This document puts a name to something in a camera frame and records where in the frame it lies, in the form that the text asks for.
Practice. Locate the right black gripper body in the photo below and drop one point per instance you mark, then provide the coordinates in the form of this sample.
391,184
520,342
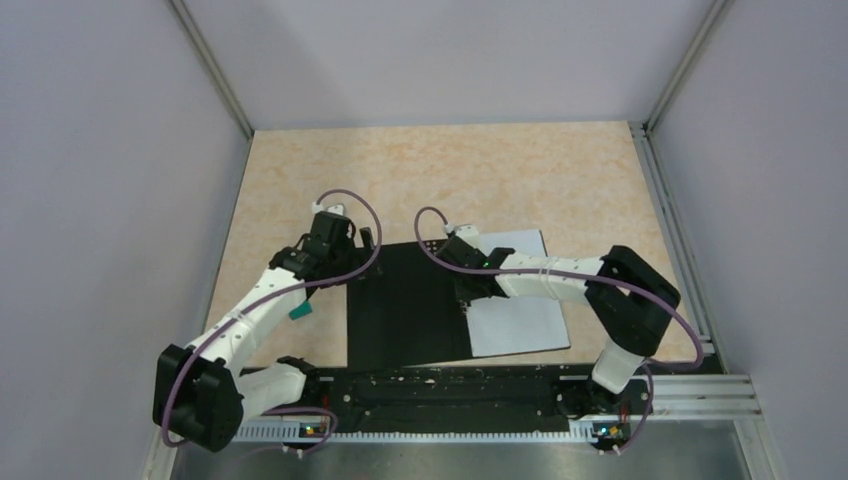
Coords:
464,290

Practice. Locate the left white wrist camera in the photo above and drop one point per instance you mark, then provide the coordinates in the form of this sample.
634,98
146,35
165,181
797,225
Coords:
336,209

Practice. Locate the grey black file folder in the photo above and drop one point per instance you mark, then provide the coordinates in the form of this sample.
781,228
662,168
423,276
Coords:
408,316

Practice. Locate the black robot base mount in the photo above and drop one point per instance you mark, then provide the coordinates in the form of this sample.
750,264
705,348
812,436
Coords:
477,402

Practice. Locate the white paper stack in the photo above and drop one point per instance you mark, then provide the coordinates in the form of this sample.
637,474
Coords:
503,327

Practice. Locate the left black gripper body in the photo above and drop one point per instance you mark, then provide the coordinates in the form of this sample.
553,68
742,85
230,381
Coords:
346,258

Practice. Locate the green block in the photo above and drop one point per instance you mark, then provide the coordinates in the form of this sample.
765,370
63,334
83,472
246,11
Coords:
301,311

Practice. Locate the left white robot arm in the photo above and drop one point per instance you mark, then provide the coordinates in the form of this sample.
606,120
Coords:
202,393

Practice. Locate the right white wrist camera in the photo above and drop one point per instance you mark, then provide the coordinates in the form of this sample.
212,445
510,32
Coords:
466,232

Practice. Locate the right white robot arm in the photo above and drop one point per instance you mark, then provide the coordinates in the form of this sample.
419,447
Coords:
634,303

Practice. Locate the white slotted cable duct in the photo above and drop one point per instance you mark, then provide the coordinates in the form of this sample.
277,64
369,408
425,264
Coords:
289,431

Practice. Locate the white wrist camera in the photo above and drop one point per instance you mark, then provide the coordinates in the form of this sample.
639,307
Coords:
466,232
336,209

